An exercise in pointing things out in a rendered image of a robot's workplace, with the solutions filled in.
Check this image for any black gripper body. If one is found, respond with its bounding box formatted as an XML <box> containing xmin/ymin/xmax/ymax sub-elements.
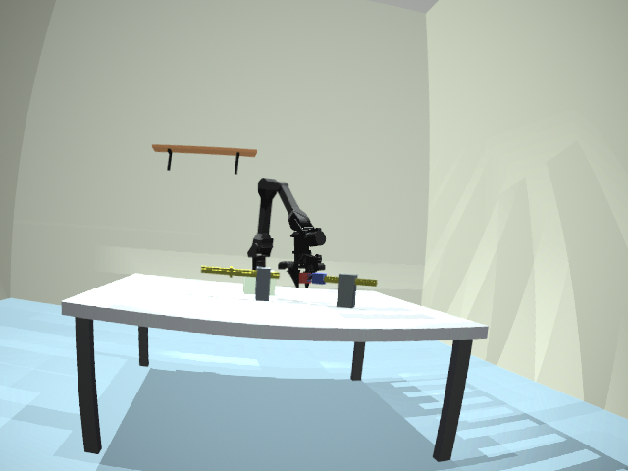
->
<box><xmin>278</xmin><ymin>247</ymin><xmax>326</xmax><ymax>271</ymax></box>

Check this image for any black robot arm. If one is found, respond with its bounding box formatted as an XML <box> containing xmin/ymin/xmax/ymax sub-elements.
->
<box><xmin>247</xmin><ymin>178</ymin><xmax>326</xmax><ymax>270</ymax></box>

